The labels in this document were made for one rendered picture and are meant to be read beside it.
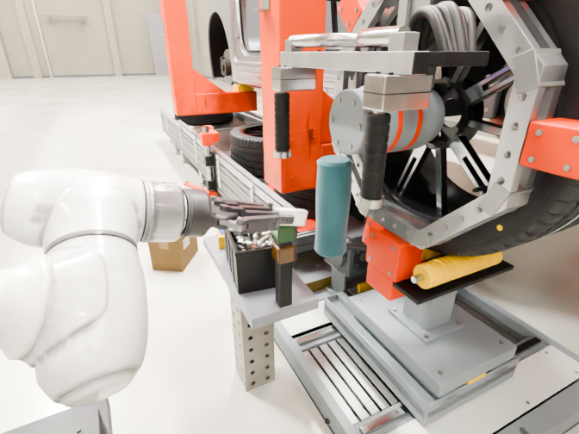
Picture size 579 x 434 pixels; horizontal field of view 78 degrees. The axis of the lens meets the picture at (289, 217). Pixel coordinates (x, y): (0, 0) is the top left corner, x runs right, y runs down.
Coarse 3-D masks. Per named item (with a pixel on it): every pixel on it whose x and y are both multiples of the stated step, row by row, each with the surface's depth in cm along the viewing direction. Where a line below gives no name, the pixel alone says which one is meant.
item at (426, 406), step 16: (352, 288) 136; (368, 288) 138; (336, 304) 131; (336, 320) 126; (352, 320) 123; (352, 336) 118; (368, 336) 116; (368, 352) 111; (384, 352) 110; (384, 368) 105; (400, 368) 104; (496, 368) 102; (512, 368) 105; (400, 384) 99; (416, 384) 99; (464, 384) 98; (480, 384) 100; (496, 384) 105; (416, 400) 94; (432, 400) 95; (448, 400) 94; (464, 400) 99; (416, 416) 96; (432, 416) 94
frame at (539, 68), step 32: (384, 0) 76; (480, 0) 58; (512, 0) 57; (352, 32) 87; (512, 32) 54; (544, 32) 55; (512, 64) 55; (544, 64) 51; (512, 96) 56; (544, 96) 56; (512, 128) 57; (352, 160) 99; (512, 160) 58; (352, 192) 99; (512, 192) 59; (384, 224) 90; (416, 224) 86; (448, 224) 72; (480, 224) 70
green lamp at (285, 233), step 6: (282, 228) 72; (288, 228) 73; (294, 228) 74; (276, 234) 74; (282, 234) 73; (288, 234) 74; (294, 234) 74; (276, 240) 74; (282, 240) 74; (288, 240) 74
